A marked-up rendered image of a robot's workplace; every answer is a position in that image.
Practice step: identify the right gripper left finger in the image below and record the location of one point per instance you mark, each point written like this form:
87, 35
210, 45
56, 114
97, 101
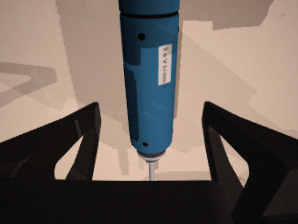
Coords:
34, 154

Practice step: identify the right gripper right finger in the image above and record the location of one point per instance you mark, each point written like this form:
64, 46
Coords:
271, 189

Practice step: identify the blue electric screwdriver barrel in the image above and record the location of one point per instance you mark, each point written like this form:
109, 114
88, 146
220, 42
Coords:
149, 35

